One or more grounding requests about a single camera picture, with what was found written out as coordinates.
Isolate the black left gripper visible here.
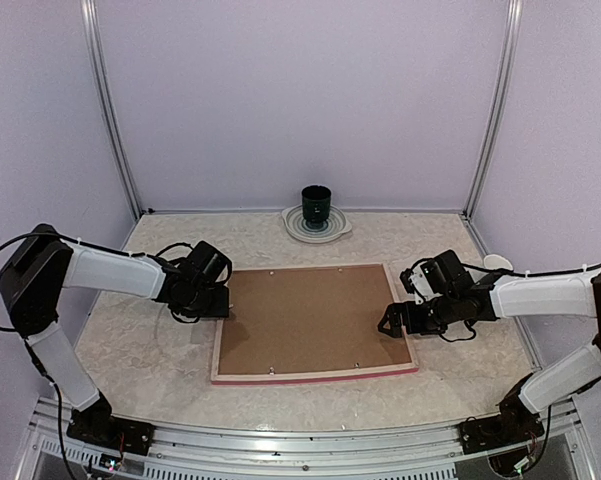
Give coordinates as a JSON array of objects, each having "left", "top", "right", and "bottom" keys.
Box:
[{"left": 180, "top": 285, "right": 229, "bottom": 318}]

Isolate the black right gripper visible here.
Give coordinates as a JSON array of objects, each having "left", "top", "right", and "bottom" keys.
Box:
[{"left": 379, "top": 291, "right": 460, "bottom": 337}]

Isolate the pink wooden picture frame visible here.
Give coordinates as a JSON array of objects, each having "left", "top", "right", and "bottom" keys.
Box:
[{"left": 210, "top": 262, "right": 421, "bottom": 386}]

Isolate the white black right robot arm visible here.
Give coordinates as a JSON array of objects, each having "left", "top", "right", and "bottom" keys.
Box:
[{"left": 377, "top": 250, "right": 601, "bottom": 444}]

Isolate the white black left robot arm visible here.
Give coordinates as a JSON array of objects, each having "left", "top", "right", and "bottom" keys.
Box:
[{"left": 0, "top": 224, "right": 233, "bottom": 445}]

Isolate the striped ceramic plate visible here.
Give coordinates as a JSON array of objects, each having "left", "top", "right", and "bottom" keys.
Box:
[{"left": 281, "top": 206, "right": 352, "bottom": 244}]

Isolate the light blue paper cup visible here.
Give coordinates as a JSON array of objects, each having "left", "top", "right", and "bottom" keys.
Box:
[{"left": 483, "top": 254, "right": 513, "bottom": 270}]

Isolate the dark green cup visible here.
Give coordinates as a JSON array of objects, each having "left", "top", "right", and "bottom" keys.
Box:
[{"left": 301, "top": 185, "right": 332, "bottom": 226}]

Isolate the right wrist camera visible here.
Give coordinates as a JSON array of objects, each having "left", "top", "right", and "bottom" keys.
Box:
[{"left": 400, "top": 266, "right": 438, "bottom": 304}]

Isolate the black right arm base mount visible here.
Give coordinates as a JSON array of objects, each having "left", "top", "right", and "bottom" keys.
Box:
[{"left": 458, "top": 415, "right": 545, "bottom": 455}]

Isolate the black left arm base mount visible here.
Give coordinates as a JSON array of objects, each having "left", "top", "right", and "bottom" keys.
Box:
[{"left": 67, "top": 416, "right": 155, "bottom": 456}]

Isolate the aluminium front rail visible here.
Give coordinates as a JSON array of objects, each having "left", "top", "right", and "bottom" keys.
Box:
[{"left": 29, "top": 394, "right": 589, "bottom": 480}]

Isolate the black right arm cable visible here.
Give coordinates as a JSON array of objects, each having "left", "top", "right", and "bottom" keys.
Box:
[{"left": 409, "top": 252, "right": 601, "bottom": 346}]

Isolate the left aluminium corner post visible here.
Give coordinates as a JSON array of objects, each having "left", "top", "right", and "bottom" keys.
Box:
[{"left": 80, "top": 0, "right": 143, "bottom": 221}]

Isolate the aluminium corner post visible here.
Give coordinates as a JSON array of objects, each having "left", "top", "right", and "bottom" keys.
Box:
[
  {"left": 80, "top": 0, "right": 143, "bottom": 221},
  {"left": 463, "top": 0, "right": 524, "bottom": 223}
]

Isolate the right aluminium corner post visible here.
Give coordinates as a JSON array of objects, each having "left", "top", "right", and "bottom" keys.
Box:
[{"left": 463, "top": 0, "right": 524, "bottom": 223}]

